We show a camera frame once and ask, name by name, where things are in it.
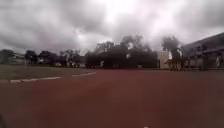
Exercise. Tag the row of dark trees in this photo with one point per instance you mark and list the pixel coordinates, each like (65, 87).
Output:
(116, 56)

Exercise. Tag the red running track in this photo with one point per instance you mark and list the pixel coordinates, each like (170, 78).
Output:
(126, 100)

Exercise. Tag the pale small building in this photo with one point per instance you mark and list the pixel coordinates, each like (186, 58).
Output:
(163, 60)

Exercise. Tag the pale kerb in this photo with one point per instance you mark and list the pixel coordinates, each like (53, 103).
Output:
(33, 79)

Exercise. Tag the grass field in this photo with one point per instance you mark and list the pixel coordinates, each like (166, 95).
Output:
(30, 71)

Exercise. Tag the grey long building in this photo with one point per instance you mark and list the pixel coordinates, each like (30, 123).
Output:
(208, 50)

